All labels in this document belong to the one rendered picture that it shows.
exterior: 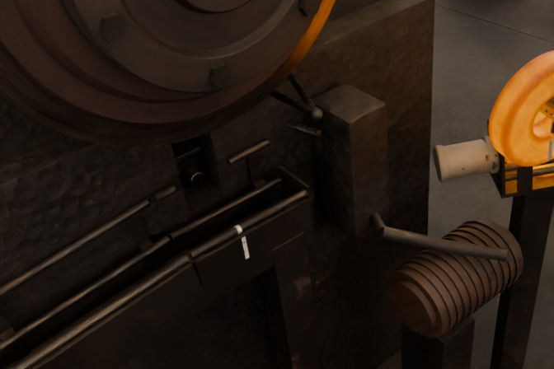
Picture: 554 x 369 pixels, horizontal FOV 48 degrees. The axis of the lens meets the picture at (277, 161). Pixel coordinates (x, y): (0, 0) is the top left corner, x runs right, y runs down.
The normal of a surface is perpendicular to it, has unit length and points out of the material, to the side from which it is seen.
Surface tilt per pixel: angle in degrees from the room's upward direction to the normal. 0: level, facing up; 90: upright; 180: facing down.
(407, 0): 0
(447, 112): 0
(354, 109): 0
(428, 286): 22
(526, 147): 93
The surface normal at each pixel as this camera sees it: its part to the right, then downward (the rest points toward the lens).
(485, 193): -0.11, -0.81
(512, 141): 0.40, 0.54
